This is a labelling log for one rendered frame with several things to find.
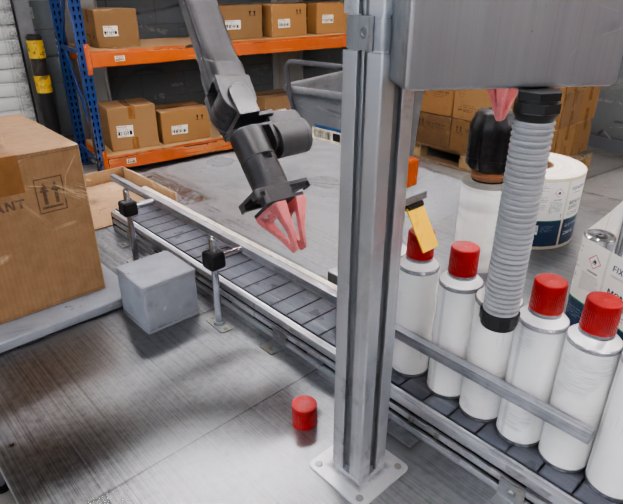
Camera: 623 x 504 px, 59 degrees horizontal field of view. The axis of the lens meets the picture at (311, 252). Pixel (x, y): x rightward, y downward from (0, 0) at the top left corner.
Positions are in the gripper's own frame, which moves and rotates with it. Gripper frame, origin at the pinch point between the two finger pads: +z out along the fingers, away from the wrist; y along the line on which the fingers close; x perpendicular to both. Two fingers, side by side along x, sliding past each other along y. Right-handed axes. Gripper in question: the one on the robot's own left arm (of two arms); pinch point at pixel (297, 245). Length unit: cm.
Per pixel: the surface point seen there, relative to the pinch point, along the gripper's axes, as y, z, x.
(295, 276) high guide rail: -2.2, 4.3, 0.8
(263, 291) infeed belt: -0.3, 3.1, 14.0
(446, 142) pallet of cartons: 315, -78, 191
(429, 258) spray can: 1.9, 10.8, -20.8
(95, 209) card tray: -3, -38, 67
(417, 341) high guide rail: -1.6, 19.3, -16.2
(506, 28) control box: -10.8, -0.8, -48.4
